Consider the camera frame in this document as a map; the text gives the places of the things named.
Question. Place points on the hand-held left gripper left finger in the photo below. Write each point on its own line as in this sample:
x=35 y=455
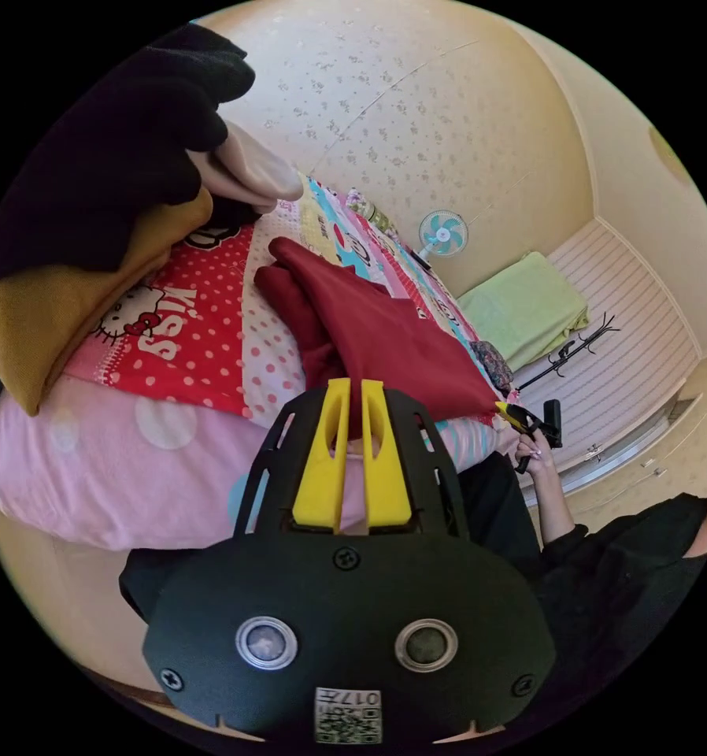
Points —
x=321 y=472

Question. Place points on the person's body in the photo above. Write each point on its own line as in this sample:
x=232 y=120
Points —
x=625 y=567

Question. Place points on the pile of clothes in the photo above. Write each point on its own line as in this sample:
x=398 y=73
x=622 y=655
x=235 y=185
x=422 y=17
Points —
x=94 y=177

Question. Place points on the bed with printed sheet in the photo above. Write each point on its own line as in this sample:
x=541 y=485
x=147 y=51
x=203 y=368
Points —
x=200 y=331

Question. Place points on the person's right forearm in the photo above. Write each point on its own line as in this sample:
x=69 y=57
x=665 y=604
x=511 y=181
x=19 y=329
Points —
x=554 y=508

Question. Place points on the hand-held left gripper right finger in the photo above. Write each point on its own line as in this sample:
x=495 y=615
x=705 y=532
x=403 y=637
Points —
x=389 y=484

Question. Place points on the small teal fan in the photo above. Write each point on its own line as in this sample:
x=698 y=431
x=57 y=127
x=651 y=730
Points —
x=443 y=233

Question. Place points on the green floral pillow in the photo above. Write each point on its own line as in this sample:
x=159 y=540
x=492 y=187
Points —
x=374 y=211

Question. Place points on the black coat stand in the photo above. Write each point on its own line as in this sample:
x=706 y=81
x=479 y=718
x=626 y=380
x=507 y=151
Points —
x=566 y=357

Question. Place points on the red thermal shirt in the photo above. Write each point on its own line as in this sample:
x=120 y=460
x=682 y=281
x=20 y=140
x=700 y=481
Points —
x=377 y=331

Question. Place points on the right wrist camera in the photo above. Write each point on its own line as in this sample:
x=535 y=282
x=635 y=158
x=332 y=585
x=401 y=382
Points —
x=553 y=422

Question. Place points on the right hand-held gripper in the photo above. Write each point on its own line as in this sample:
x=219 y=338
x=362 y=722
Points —
x=530 y=424

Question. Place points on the dark floral pouch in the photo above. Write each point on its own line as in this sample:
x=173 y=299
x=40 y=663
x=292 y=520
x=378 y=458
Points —
x=494 y=363

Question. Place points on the light green curtain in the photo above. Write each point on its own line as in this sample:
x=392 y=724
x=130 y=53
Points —
x=522 y=307

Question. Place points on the person's right hand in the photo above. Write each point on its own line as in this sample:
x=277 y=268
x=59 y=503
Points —
x=538 y=456

